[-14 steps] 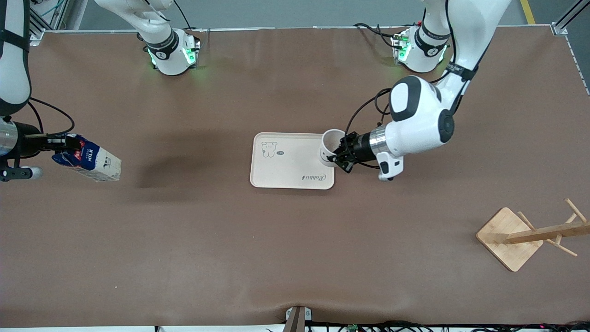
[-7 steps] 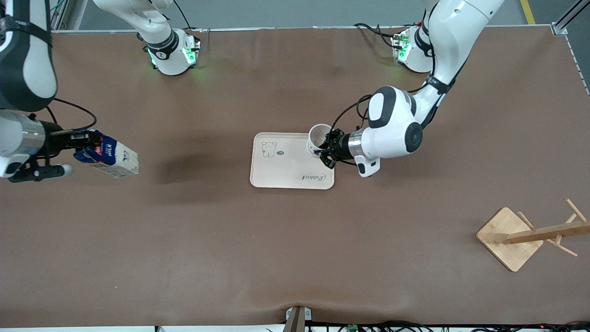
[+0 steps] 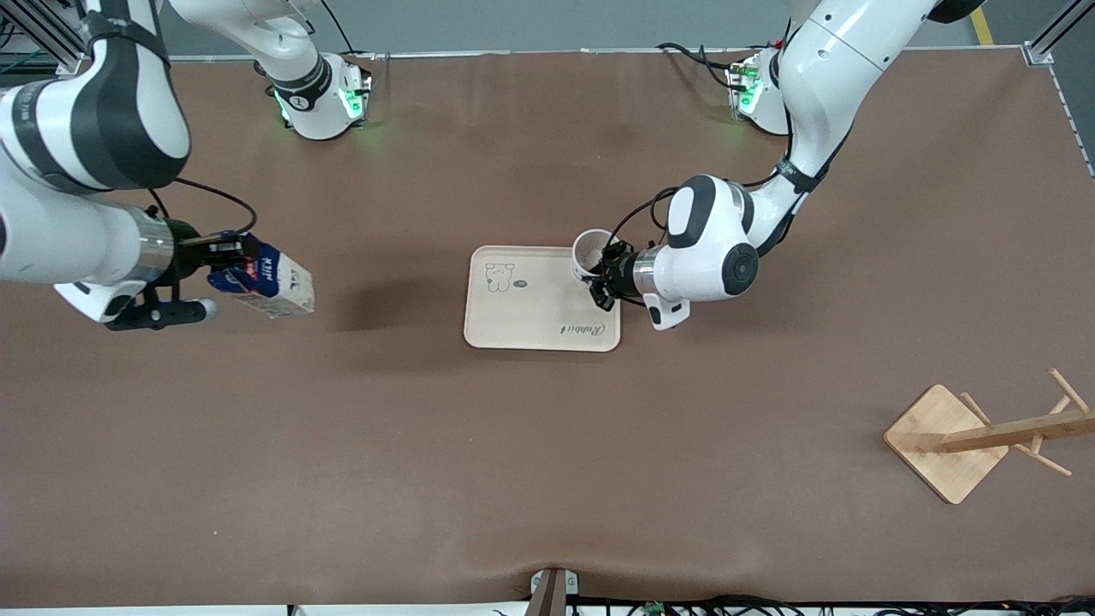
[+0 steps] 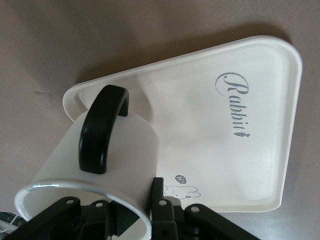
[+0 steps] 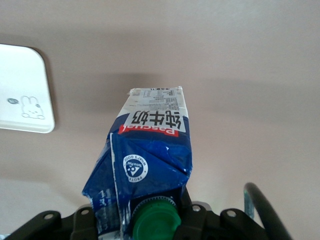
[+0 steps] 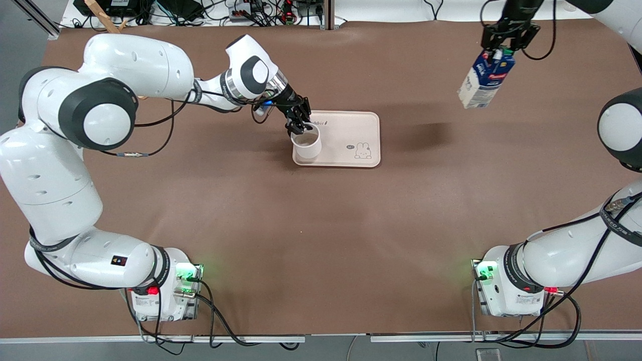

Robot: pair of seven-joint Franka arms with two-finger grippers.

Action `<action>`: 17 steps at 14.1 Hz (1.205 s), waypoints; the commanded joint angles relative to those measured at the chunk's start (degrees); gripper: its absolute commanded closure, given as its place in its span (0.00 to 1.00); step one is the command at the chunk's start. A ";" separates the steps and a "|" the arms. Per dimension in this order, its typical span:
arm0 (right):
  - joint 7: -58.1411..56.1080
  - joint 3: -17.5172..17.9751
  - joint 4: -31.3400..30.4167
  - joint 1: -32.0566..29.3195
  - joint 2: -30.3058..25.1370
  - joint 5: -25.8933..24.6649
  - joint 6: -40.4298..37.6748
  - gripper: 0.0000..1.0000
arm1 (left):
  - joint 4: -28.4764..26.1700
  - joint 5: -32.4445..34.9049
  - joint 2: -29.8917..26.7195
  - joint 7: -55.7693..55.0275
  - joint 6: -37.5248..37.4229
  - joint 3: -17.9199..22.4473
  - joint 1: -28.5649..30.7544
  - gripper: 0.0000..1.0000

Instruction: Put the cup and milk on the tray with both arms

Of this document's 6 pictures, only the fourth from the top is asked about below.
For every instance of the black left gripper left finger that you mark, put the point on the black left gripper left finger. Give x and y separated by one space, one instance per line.
62 220

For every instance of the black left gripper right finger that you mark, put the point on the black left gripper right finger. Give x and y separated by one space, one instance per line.
175 220

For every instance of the cream rabbit print tray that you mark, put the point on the cream rabbit print tray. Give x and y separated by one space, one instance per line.
212 155

